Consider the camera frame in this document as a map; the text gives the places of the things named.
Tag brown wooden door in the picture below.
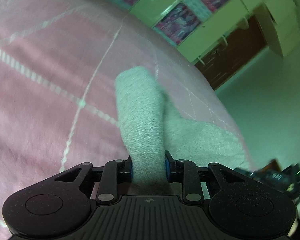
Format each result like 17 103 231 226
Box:
194 16 267 89

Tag cream wardrobe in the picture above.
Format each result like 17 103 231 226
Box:
109 0 300 62

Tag pink checked bed sheet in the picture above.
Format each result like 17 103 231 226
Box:
0 0 241 239

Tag lower right calendar poster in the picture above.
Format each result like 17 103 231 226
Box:
154 3 201 47

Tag grey knit pants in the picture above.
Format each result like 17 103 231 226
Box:
115 67 250 195

